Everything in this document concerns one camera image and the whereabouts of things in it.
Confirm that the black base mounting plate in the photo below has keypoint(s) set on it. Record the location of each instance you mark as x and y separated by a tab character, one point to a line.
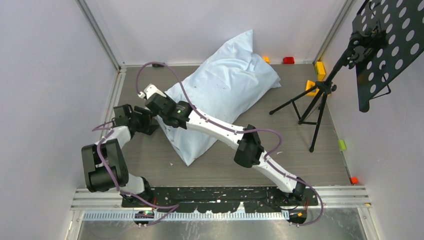
254	199

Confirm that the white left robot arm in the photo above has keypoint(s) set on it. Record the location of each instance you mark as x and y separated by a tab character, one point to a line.
104	165

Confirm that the light blue pillowcase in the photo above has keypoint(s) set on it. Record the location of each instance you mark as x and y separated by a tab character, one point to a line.
229	82

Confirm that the orange toy block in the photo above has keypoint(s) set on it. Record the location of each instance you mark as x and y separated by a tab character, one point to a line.
266	59

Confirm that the green block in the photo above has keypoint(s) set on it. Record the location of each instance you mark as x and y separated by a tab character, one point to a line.
342	145

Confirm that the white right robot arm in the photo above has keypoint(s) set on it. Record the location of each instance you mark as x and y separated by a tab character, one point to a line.
249	152

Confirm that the red toy block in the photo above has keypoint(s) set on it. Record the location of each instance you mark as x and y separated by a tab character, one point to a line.
288	60

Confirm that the yellow block on rail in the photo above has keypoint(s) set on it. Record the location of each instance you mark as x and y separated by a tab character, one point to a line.
320	70

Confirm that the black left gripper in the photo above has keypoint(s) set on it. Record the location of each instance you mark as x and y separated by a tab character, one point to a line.
146	115

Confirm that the small black wall object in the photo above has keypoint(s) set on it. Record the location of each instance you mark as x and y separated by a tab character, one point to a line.
158	65

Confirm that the yellow block near tripod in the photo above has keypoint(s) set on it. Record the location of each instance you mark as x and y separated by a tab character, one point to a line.
309	85

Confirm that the black tripod stand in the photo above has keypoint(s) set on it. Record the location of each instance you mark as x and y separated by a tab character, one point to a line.
314	112

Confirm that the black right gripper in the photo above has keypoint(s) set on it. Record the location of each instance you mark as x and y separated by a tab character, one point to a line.
168	98

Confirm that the black perforated stand plate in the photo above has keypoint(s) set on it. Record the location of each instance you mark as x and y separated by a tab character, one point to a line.
392	37

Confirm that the small orange block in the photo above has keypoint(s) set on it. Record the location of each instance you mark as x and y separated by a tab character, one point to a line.
353	180

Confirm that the slotted cable duct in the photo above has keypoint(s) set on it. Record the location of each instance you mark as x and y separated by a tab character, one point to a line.
149	216

